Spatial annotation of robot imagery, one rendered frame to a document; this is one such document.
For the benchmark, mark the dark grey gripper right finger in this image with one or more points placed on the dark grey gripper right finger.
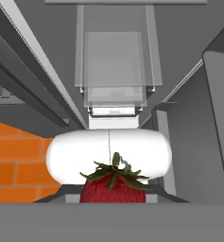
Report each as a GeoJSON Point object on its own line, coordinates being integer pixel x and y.
{"type": "Point", "coordinates": [160, 193]}

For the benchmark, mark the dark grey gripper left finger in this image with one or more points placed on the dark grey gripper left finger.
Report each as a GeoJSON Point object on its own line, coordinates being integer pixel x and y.
{"type": "Point", "coordinates": [63, 193]}

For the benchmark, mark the red strawberry with green leaves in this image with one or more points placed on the red strawberry with green leaves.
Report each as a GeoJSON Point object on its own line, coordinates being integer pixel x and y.
{"type": "Point", "coordinates": [113, 191]}

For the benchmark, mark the white fridge drawer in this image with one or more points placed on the white fridge drawer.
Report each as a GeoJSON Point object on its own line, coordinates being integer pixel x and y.
{"type": "Point", "coordinates": [113, 121]}

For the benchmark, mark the grey fridge door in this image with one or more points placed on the grey fridge door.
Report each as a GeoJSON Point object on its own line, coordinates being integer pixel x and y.
{"type": "Point", "coordinates": [19, 72]}
{"type": "Point", "coordinates": [220, 126]}

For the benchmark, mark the small clear glass fridge shelf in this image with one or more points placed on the small clear glass fridge shelf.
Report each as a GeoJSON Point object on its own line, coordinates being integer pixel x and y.
{"type": "Point", "coordinates": [116, 91]}

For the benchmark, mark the large clear glass fridge shelf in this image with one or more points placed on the large clear glass fridge shelf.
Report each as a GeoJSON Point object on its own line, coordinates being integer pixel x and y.
{"type": "Point", "coordinates": [116, 19]}

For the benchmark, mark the white rounded capsule-shaped object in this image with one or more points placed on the white rounded capsule-shaped object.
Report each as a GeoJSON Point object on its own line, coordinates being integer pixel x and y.
{"type": "Point", "coordinates": [72, 154]}

